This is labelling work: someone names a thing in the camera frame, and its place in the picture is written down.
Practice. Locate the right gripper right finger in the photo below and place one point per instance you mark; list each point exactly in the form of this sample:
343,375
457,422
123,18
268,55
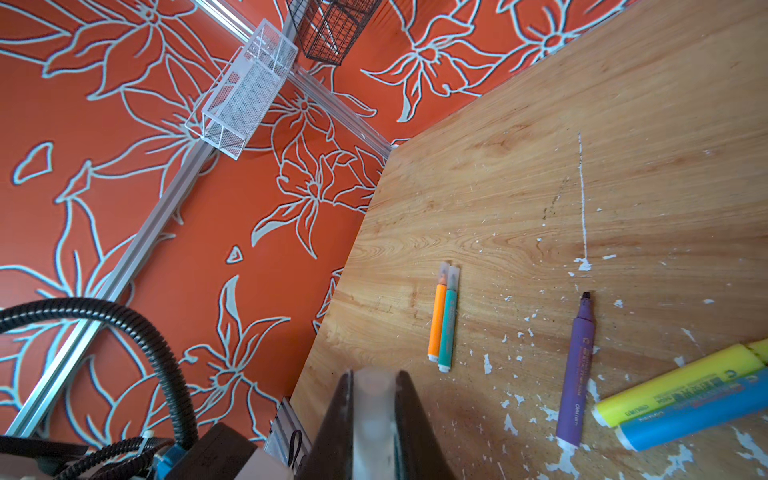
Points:
417,451

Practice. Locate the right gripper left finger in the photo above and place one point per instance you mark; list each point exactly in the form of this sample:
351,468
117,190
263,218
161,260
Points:
331,456

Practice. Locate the green pen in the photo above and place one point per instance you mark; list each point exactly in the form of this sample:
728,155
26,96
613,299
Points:
445,358

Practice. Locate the orange pen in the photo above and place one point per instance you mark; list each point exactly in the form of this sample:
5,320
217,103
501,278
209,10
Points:
438,312

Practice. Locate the purple pen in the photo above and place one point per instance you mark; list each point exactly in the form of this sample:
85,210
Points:
577,374

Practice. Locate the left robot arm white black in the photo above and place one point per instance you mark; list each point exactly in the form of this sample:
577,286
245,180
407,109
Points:
115,393

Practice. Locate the blue pen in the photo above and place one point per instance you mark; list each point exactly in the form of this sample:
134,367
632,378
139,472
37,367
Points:
729,402

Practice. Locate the yellow pen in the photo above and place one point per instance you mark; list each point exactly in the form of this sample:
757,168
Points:
682,383

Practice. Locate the white wire basket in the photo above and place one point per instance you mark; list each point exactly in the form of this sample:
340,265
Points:
229,113

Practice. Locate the black wire basket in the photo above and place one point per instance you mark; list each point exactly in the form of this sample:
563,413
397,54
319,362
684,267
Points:
327,30

